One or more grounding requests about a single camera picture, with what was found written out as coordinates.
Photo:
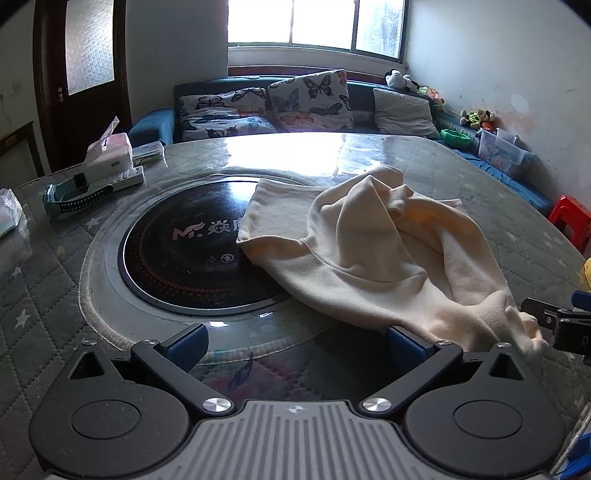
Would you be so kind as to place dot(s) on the panda plush toy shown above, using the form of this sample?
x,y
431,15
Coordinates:
x,y
397,79

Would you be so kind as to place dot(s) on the dark wooden door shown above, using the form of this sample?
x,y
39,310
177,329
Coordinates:
x,y
92,120

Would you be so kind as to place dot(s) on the clear plastic storage box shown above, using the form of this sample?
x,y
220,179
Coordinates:
x,y
501,152

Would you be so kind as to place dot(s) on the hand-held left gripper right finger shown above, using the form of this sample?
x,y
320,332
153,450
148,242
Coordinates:
x,y
406,347

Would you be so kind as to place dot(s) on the colourful toy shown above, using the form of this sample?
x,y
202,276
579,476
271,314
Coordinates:
x,y
431,95

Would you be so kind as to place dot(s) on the green plush toy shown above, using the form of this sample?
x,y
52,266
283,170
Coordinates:
x,y
478,120

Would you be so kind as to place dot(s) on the bagged tissue pack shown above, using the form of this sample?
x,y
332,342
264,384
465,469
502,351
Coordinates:
x,y
9,212

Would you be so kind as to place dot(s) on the pink white tissue pack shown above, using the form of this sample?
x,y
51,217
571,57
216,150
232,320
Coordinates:
x,y
111,157

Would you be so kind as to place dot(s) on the window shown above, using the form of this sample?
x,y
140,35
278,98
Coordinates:
x,y
318,23

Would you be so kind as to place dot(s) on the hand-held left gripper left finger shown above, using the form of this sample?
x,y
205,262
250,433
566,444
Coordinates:
x,y
187,347

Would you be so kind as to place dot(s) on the butterfly print pillow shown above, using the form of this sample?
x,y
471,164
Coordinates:
x,y
221,129
217,101
309,101

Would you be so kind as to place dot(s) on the green bowl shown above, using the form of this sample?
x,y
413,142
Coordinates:
x,y
455,137

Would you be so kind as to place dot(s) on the red plastic stool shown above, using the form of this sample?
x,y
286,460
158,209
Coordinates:
x,y
570,217

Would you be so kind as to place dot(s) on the blue plastic object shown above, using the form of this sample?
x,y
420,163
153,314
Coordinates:
x,y
577,464

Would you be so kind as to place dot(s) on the round black induction cooktop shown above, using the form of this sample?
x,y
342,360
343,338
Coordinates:
x,y
184,258

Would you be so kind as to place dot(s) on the grey pillow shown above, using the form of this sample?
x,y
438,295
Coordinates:
x,y
406,113

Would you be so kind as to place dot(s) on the blue black handheld device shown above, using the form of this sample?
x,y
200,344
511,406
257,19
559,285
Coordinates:
x,y
69,201

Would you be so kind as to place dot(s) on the yellow object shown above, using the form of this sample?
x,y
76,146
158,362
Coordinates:
x,y
588,277

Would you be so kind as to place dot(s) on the small flat box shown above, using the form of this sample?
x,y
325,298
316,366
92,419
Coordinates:
x,y
147,152

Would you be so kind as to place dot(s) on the cream garment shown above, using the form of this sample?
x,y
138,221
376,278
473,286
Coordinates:
x,y
369,240

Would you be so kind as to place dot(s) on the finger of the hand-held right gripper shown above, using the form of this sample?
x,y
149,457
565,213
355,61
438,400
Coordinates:
x,y
572,327

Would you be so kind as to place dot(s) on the blue corner sofa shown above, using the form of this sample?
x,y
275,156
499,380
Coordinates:
x,y
152,124

